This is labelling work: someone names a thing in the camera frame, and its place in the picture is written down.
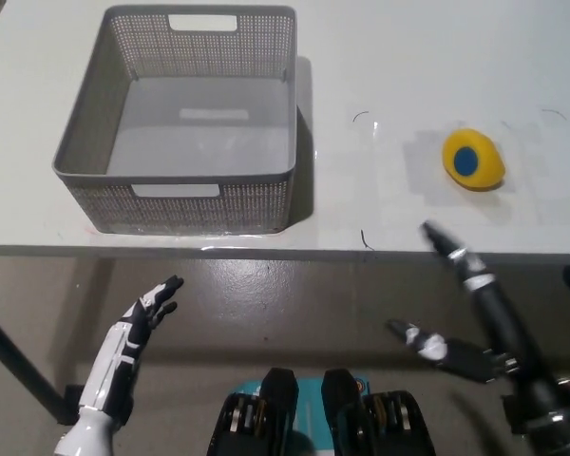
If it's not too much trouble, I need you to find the black metal table leg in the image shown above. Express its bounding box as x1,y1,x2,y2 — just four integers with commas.
0,301,76,425

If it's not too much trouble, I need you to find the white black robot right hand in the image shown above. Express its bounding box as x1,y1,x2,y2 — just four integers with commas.
385,220,552,395

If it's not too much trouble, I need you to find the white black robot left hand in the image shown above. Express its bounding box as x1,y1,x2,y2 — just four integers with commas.
77,275,185,422

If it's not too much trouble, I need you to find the grey perforated plastic basket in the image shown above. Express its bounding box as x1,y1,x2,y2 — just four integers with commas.
51,5,299,235

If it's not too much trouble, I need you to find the black robot body teal top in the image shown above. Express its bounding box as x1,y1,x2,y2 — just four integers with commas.
206,366,439,456

